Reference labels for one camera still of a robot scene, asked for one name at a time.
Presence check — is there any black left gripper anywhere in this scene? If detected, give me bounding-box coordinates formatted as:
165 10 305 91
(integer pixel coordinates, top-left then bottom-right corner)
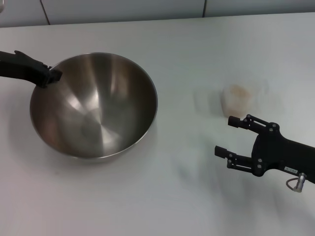
0 50 62 89

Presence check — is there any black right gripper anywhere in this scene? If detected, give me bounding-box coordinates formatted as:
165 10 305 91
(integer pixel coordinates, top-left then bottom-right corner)
215 114 315 185

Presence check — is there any clear plastic measuring cup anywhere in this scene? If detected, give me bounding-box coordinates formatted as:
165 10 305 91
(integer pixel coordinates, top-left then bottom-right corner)
220 78 270 118

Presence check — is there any white rice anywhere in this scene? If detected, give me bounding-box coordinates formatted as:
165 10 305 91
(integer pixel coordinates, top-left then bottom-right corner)
221 84 254 118

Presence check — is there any stainless steel mixing bowl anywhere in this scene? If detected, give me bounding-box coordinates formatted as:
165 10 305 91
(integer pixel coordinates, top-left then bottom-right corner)
29 52 158 164

